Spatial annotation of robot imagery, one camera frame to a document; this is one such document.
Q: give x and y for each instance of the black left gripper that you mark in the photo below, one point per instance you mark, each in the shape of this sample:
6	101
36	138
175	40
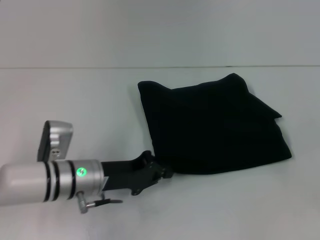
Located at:
130	172

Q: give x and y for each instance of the black shirt with FREE print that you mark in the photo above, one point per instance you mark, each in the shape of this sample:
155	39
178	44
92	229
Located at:
215	125

